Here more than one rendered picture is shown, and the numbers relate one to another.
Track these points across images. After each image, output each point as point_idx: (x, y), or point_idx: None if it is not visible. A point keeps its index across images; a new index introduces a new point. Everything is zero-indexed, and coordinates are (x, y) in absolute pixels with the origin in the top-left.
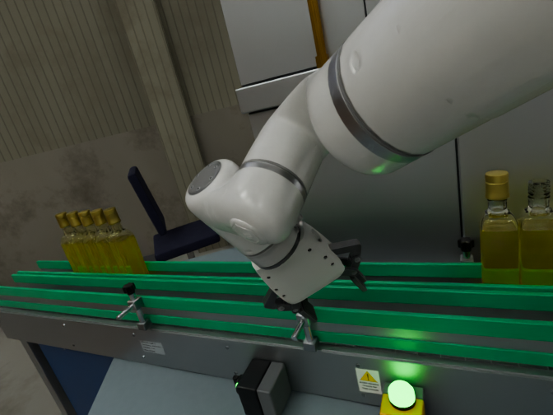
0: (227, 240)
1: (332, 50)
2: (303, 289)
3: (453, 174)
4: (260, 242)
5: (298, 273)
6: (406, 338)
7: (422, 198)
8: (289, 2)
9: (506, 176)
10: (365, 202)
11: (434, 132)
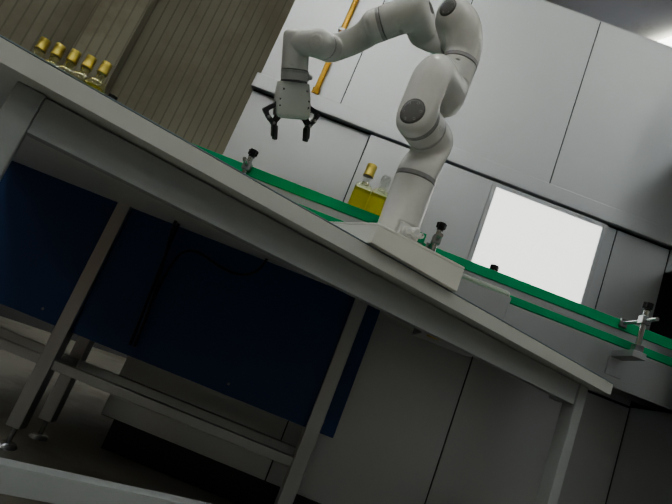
0: (288, 55)
1: (322, 91)
2: (289, 109)
3: (347, 185)
4: (318, 46)
5: (295, 97)
6: (298, 203)
7: (324, 190)
8: (315, 58)
9: (376, 166)
10: (290, 178)
11: (390, 22)
